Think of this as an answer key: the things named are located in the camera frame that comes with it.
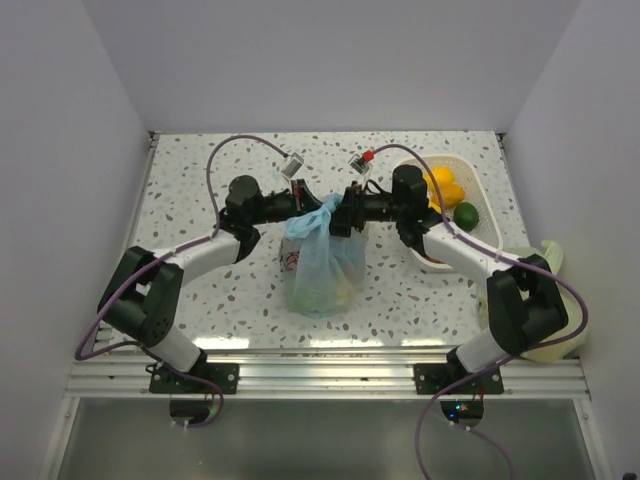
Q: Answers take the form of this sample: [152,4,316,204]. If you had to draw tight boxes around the light blue plastic bag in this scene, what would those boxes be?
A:
[279,194,368,318]

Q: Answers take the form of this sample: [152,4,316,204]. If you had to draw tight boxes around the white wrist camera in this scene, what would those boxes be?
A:
[348,150,375,183]
[278,152,304,181]

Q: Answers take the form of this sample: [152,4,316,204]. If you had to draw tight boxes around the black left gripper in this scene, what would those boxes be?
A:
[249,178,333,233]

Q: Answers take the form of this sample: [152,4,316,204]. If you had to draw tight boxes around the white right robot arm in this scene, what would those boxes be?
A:
[330,165,569,393]

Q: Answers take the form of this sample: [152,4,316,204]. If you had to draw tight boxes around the aluminium front rail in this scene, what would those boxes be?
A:
[64,347,590,400]

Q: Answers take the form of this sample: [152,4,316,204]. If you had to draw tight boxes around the white perforated plastic basket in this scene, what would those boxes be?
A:
[394,155,503,273]

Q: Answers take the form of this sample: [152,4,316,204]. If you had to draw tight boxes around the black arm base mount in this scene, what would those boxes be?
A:
[413,348,505,395]

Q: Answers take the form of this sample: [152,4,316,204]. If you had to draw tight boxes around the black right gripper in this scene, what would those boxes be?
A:
[314,182,405,238]

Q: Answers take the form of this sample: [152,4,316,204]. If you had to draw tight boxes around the pale green plastic bag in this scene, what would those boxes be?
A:
[476,240,588,364]

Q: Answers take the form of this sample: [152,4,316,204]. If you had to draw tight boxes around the round controller board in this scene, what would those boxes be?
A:
[169,399,220,429]
[440,400,485,427]

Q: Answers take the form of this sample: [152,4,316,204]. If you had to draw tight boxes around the left round controller board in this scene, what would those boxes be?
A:
[169,399,220,429]

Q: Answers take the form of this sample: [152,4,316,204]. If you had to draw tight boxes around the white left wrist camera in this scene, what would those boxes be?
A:
[278,152,304,181]

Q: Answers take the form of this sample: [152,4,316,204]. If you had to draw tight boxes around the right round controller board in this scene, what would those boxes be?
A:
[440,400,485,427]

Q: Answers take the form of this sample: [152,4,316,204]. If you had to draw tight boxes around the dark green fake lime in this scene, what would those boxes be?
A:
[453,202,480,232]

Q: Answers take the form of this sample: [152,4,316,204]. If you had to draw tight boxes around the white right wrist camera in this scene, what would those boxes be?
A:
[348,150,375,183]

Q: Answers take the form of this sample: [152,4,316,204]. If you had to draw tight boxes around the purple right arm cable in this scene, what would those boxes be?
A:
[414,143,589,480]

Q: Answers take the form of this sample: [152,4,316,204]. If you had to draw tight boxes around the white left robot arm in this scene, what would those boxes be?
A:
[98,175,321,393]

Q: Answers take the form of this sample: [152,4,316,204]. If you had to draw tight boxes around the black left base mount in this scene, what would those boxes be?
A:
[145,358,240,395]

